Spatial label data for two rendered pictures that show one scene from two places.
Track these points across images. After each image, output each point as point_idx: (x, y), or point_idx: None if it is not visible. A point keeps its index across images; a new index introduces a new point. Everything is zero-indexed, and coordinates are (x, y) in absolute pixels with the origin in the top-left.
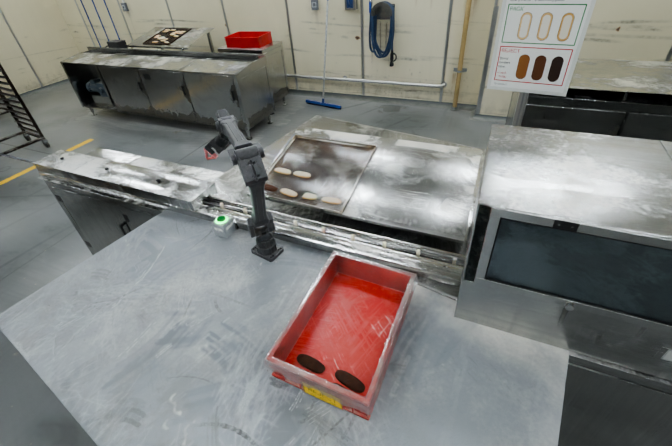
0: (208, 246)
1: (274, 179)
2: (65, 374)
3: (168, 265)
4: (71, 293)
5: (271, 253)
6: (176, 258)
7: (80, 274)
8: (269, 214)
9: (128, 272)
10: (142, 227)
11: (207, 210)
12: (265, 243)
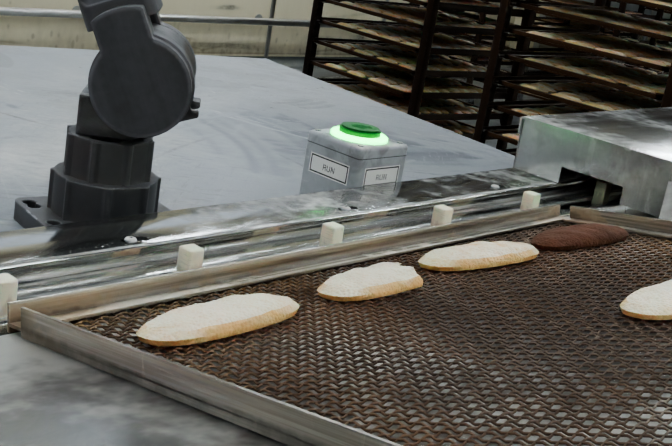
0: (283, 180)
1: (667, 255)
2: (5, 51)
3: (247, 137)
4: (264, 85)
5: (47, 200)
6: (271, 147)
7: (330, 97)
8: (120, 6)
9: (276, 114)
10: (500, 155)
11: (499, 178)
12: (67, 130)
